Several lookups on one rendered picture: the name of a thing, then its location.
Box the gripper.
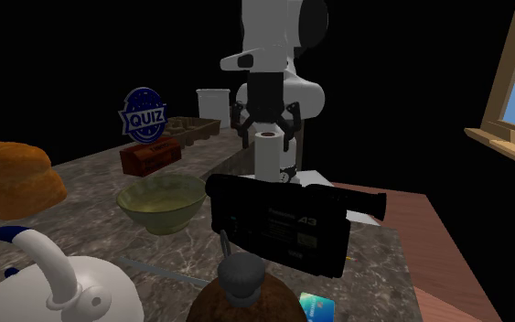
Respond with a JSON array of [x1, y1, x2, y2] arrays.
[[231, 70, 303, 153]]

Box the white paper towel roll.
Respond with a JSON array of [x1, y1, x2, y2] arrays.
[[253, 130, 284, 183]]

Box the white container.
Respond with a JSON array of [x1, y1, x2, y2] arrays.
[[195, 87, 231, 130]]

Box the brown cardboard egg tray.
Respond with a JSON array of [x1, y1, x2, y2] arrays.
[[163, 116, 222, 149]]

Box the red-brown box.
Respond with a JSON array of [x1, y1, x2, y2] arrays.
[[119, 135, 183, 178]]

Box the blue round sign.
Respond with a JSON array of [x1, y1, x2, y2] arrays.
[[117, 86, 170, 145]]

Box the green bowl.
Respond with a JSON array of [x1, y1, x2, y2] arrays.
[[115, 173, 209, 237]]

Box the brown round pot grey knob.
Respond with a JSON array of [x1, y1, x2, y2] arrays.
[[185, 229, 310, 322]]

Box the blue card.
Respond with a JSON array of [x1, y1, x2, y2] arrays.
[[298, 291, 337, 322]]

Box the brown wooden table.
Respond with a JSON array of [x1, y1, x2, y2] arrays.
[[331, 181, 504, 322]]

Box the wooden framed window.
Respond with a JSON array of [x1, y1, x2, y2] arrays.
[[463, 0, 515, 176]]

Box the orange-brown bread loaf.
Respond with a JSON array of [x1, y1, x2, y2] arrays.
[[0, 140, 69, 221]]

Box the black camcorder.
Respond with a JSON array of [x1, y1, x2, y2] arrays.
[[204, 173, 388, 279]]

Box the white kettle with blue handle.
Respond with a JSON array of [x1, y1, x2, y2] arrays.
[[0, 225, 145, 322]]

